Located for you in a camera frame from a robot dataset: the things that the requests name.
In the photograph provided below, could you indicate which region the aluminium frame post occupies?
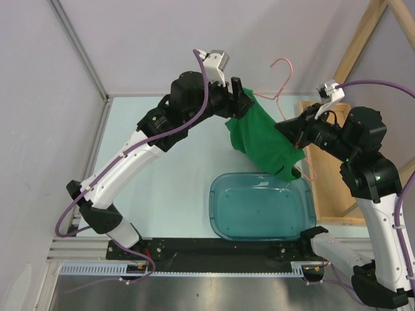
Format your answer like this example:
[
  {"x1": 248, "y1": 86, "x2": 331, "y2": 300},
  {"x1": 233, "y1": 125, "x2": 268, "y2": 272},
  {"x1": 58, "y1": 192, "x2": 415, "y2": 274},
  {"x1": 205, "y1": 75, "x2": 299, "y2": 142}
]
[{"x1": 48, "y1": 0, "x2": 113, "y2": 237}]

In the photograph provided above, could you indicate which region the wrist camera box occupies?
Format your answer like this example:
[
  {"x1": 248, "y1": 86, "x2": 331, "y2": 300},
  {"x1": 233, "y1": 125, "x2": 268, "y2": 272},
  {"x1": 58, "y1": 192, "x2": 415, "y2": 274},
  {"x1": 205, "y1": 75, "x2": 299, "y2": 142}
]
[
  {"x1": 197, "y1": 49, "x2": 230, "y2": 87},
  {"x1": 314, "y1": 80, "x2": 345, "y2": 120}
]

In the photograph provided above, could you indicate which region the pink wire hanger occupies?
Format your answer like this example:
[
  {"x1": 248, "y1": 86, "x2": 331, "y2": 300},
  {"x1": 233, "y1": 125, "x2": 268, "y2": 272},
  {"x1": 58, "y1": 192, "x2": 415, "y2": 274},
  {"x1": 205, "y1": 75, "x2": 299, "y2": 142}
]
[{"x1": 254, "y1": 57, "x2": 317, "y2": 182}]

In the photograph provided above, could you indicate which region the green tank top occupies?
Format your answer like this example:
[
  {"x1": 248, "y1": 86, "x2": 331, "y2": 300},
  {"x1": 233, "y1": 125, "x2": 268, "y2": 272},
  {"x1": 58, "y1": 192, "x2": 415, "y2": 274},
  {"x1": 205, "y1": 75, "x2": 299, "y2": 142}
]
[{"x1": 226, "y1": 88, "x2": 305, "y2": 183}]

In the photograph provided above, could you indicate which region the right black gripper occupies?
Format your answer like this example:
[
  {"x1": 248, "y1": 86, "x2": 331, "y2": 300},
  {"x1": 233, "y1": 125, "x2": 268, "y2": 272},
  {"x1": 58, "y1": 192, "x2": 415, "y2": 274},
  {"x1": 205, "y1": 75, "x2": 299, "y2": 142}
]
[{"x1": 274, "y1": 102, "x2": 357, "y2": 162}]

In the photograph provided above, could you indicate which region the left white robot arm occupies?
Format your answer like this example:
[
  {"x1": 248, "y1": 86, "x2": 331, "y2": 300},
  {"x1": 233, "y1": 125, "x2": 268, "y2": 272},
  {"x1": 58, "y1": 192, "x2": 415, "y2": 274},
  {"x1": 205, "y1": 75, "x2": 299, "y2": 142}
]
[{"x1": 66, "y1": 71, "x2": 254, "y2": 259}]

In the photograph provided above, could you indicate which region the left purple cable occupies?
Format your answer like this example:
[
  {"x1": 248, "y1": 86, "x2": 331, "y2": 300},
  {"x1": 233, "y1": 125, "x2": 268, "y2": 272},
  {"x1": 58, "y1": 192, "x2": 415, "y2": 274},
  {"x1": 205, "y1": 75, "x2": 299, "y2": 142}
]
[{"x1": 54, "y1": 49, "x2": 208, "y2": 238}]

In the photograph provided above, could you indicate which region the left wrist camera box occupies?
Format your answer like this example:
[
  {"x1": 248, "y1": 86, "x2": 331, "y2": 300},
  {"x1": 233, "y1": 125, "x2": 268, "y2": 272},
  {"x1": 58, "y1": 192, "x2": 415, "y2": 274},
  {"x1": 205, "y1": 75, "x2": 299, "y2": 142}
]
[{"x1": 197, "y1": 49, "x2": 230, "y2": 87}]

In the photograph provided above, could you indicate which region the teal transparent plastic bin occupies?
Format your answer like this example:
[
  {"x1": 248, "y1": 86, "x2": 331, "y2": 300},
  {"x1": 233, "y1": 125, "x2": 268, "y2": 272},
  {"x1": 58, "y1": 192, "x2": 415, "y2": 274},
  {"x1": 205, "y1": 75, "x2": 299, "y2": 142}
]
[{"x1": 209, "y1": 172, "x2": 316, "y2": 241}]

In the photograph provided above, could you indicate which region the white slotted cable duct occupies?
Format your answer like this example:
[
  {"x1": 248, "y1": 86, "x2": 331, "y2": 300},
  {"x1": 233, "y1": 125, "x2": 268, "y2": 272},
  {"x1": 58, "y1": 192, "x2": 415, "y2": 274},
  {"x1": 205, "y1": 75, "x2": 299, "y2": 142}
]
[{"x1": 58, "y1": 261, "x2": 324, "y2": 279}]

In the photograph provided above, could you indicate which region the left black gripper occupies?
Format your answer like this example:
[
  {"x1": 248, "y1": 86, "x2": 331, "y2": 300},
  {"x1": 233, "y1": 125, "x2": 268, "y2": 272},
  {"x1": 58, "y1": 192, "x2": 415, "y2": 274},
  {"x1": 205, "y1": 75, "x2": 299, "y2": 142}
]
[{"x1": 185, "y1": 73, "x2": 254, "y2": 129}]

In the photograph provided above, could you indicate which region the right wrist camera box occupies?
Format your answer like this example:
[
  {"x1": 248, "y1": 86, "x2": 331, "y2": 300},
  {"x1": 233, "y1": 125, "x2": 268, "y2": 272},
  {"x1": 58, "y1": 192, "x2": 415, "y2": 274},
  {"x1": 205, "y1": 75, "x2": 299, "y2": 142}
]
[{"x1": 314, "y1": 80, "x2": 345, "y2": 120}]

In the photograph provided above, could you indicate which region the wooden clothes rack frame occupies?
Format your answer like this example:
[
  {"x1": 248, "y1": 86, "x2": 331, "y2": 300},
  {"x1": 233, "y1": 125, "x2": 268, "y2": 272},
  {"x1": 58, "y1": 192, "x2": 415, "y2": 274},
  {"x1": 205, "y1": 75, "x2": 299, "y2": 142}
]
[{"x1": 306, "y1": 1, "x2": 414, "y2": 226}]

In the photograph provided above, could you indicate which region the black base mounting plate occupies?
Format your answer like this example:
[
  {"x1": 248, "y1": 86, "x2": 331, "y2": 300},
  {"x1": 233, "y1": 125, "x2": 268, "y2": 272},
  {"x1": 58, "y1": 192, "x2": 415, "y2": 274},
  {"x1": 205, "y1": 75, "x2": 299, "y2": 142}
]
[{"x1": 106, "y1": 237, "x2": 325, "y2": 273}]

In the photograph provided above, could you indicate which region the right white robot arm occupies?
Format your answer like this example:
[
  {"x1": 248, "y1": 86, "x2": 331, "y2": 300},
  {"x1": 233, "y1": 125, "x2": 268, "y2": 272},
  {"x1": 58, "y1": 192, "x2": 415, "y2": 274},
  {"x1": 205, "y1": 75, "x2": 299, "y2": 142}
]
[{"x1": 275, "y1": 104, "x2": 414, "y2": 309}]

